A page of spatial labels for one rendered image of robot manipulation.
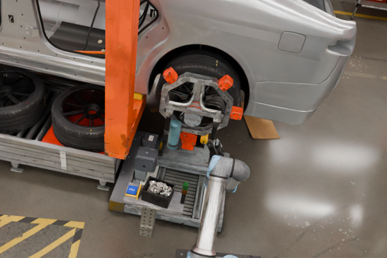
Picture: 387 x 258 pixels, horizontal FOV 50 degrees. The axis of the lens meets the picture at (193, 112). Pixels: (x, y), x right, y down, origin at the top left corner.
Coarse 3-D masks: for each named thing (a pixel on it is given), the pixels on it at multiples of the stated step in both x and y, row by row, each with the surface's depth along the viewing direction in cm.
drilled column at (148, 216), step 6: (144, 210) 299; (150, 210) 298; (156, 210) 310; (144, 216) 303; (150, 216) 302; (144, 222) 309; (150, 222) 307; (144, 228) 313; (150, 228) 312; (144, 234) 319; (150, 234) 318
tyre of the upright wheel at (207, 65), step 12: (168, 60) 325; (180, 60) 308; (192, 60) 304; (204, 60) 304; (216, 60) 308; (180, 72) 304; (192, 72) 303; (204, 72) 301; (216, 72) 300; (228, 72) 307; (240, 84) 326; (156, 96) 322; (180, 120) 335
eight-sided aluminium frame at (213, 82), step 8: (184, 80) 298; (192, 80) 297; (200, 80) 296; (208, 80) 296; (216, 80) 298; (168, 88) 306; (216, 88) 299; (224, 96) 304; (160, 104) 316; (232, 104) 306; (160, 112) 321; (224, 120) 317; (184, 128) 328; (192, 128) 329; (200, 128) 332; (208, 128) 326
